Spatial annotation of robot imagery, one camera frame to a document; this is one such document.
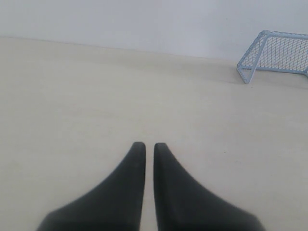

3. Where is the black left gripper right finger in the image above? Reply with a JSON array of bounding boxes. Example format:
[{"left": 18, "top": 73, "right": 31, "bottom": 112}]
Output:
[{"left": 154, "top": 143, "right": 265, "bottom": 231}]

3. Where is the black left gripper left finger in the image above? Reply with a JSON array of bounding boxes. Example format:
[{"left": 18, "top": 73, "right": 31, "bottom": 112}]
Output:
[{"left": 38, "top": 142, "right": 146, "bottom": 231}]

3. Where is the small white goal with net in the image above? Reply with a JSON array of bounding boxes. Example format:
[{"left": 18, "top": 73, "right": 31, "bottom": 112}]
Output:
[{"left": 236, "top": 30, "right": 308, "bottom": 84}]

